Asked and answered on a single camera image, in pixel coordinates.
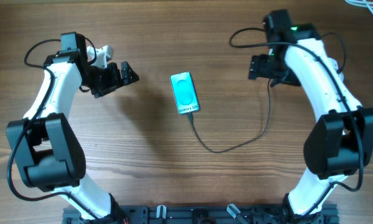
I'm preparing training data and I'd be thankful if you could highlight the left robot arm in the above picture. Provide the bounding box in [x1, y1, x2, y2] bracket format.
[6, 32, 139, 223]

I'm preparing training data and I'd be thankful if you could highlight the teal screen smartphone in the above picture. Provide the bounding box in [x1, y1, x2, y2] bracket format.
[170, 72, 200, 114]

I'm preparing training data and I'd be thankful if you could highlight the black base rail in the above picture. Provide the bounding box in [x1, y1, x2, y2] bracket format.
[62, 204, 340, 224]

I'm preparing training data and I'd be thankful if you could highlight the black charging cable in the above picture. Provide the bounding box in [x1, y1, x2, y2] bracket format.
[187, 30, 347, 154]

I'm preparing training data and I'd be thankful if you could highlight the white cable bundle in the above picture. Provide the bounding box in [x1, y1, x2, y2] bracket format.
[344, 0, 373, 32]

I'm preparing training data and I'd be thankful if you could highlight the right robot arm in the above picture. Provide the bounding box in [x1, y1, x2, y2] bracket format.
[248, 9, 373, 222]

